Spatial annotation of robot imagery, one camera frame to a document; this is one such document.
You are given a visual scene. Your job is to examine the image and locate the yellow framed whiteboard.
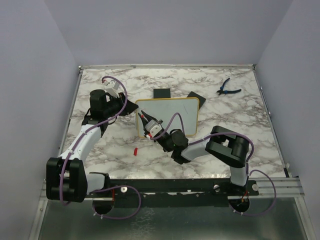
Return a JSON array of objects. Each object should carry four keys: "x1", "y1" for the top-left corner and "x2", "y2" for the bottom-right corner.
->
[{"x1": 135, "y1": 97, "x2": 199, "y2": 137}]

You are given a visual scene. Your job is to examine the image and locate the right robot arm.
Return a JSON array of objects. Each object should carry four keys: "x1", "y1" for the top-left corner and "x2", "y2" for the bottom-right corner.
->
[{"x1": 138, "y1": 110, "x2": 254, "y2": 196}]

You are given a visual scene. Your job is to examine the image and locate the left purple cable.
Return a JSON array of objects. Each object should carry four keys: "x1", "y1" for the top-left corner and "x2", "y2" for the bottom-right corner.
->
[{"x1": 59, "y1": 74, "x2": 130, "y2": 206}]

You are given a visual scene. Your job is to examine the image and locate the blue handled pliers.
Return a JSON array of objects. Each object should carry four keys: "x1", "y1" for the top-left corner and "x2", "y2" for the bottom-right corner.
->
[{"x1": 216, "y1": 77, "x2": 242, "y2": 96}]

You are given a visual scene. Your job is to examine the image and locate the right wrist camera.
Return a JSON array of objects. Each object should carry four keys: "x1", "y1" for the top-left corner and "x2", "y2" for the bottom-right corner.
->
[{"x1": 144, "y1": 120, "x2": 162, "y2": 139}]

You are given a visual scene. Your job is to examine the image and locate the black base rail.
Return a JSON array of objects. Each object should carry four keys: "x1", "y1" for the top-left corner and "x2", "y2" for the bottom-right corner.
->
[{"x1": 92, "y1": 177, "x2": 258, "y2": 208}]

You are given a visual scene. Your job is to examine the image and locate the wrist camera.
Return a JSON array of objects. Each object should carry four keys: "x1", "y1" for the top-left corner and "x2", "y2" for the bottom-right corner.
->
[
  {"x1": 144, "y1": 120, "x2": 162, "y2": 139},
  {"x1": 103, "y1": 78, "x2": 120, "y2": 98}
]

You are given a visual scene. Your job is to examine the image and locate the red marker cap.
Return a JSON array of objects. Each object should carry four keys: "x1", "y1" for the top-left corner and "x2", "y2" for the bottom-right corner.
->
[{"x1": 133, "y1": 147, "x2": 138, "y2": 156}]

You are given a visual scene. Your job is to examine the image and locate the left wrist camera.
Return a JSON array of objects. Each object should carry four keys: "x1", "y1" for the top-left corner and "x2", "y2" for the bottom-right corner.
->
[{"x1": 103, "y1": 78, "x2": 120, "y2": 98}]

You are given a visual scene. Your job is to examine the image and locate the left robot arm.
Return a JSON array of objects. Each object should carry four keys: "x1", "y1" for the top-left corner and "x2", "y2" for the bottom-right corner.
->
[{"x1": 46, "y1": 89, "x2": 139, "y2": 203}]

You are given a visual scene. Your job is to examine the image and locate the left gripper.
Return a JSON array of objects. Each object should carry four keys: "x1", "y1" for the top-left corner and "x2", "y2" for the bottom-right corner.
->
[{"x1": 103, "y1": 92, "x2": 139, "y2": 118}]

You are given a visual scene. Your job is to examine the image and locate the metal table frame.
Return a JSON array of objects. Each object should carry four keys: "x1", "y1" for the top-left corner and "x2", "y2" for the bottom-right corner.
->
[{"x1": 31, "y1": 64, "x2": 316, "y2": 240}]

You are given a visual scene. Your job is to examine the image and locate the black square block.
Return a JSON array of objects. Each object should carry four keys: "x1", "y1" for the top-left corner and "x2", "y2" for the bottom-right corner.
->
[
  {"x1": 187, "y1": 91, "x2": 206, "y2": 110},
  {"x1": 153, "y1": 88, "x2": 171, "y2": 99}
]

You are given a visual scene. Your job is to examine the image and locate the black square block right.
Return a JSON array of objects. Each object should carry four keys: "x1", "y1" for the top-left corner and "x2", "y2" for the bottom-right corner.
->
[{"x1": 187, "y1": 91, "x2": 206, "y2": 110}]

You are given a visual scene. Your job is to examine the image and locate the black square block left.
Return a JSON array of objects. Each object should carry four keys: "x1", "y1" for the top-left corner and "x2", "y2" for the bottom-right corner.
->
[{"x1": 153, "y1": 88, "x2": 171, "y2": 99}]

